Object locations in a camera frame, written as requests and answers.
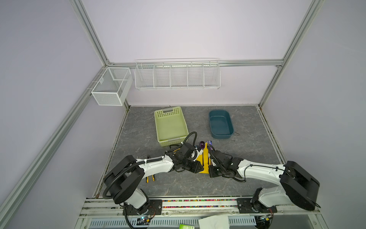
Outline yellow black pliers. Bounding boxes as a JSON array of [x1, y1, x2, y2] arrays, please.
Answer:
[[145, 154, 156, 184]]

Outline long white wire shelf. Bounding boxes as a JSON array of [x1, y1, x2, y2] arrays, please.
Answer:
[[134, 58, 221, 90]]

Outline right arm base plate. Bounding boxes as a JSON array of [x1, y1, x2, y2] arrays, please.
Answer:
[[236, 198, 277, 214]]

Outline small white wire basket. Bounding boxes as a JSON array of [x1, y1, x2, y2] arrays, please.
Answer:
[[91, 67, 133, 106]]

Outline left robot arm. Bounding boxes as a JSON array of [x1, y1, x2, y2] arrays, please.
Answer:
[[102, 131, 204, 214]]

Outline yellow paper napkin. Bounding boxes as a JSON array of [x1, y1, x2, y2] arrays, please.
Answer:
[[196, 142, 212, 174]]

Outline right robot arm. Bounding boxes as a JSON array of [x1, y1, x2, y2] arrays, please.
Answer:
[[209, 147, 320, 213]]

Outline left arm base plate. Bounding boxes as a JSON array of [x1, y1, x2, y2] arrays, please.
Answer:
[[124, 199, 163, 216]]

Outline white paper sheet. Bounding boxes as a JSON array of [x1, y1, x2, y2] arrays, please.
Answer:
[[198, 215, 230, 229]]

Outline light green perforated basket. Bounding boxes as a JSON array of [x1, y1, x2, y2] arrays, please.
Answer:
[[154, 106, 189, 147]]

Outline green small object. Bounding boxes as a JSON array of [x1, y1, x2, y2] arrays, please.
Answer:
[[179, 224, 195, 229]]

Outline teal plastic tray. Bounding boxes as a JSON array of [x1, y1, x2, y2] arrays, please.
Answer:
[[209, 110, 234, 139]]

